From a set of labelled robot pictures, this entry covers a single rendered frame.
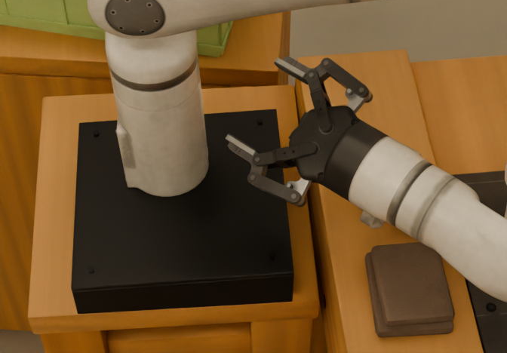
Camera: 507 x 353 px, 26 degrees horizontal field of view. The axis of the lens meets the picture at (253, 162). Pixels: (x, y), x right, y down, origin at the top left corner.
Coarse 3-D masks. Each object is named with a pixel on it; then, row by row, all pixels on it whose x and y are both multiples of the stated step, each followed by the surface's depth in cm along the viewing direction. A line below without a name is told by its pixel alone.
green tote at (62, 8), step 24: (0, 0) 150; (24, 0) 150; (48, 0) 149; (72, 0) 148; (0, 24) 154; (24, 24) 153; (48, 24) 152; (72, 24) 151; (96, 24) 150; (216, 48) 149
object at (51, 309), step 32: (64, 96) 139; (96, 96) 139; (224, 96) 139; (256, 96) 139; (288, 96) 139; (64, 128) 135; (288, 128) 135; (64, 160) 132; (64, 192) 129; (64, 224) 127; (32, 256) 124; (64, 256) 124; (32, 288) 121; (64, 288) 121; (32, 320) 120; (64, 320) 120; (96, 320) 121; (128, 320) 121; (160, 320) 121; (192, 320) 122; (224, 320) 122; (256, 320) 123
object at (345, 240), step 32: (352, 64) 135; (384, 64) 135; (384, 96) 132; (416, 96) 132; (384, 128) 129; (416, 128) 129; (320, 192) 123; (320, 224) 125; (352, 224) 121; (384, 224) 121; (320, 256) 127; (352, 256) 118; (320, 288) 130; (352, 288) 116; (352, 320) 113; (352, 352) 111; (384, 352) 111; (416, 352) 111; (448, 352) 111; (480, 352) 111
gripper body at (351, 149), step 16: (336, 112) 109; (352, 112) 108; (304, 128) 109; (336, 128) 108; (352, 128) 106; (368, 128) 106; (320, 144) 108; (336, 144) 105; (352, 144) 105; (368, 144) 105; (304, 160) 109; (320, 160) 108; (336, 160) 105; (352, 160) 104; (304, 176) 108; (320, 176) 108; (336, 176) 105; (352, 176) 104; (336, 192) 107
